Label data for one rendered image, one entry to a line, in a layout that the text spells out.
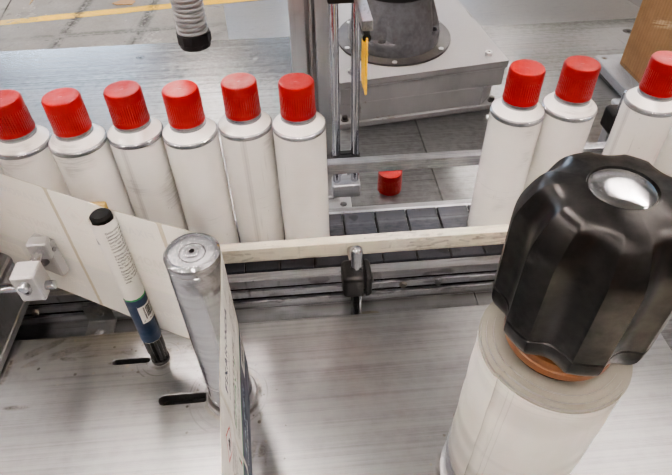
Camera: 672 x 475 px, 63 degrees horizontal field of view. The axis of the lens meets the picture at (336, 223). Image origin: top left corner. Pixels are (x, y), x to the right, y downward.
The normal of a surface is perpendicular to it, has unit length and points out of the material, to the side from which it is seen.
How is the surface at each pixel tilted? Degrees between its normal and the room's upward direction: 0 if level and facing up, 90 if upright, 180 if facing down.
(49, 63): 0
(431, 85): 90
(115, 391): 0
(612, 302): 86
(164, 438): 0
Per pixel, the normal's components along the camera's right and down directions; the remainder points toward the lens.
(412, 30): 0.29, 0.44
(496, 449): -0.68, 0.48
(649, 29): -1.00, 0.07
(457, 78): 0.21, 0.67
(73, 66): -0.02, -0.73
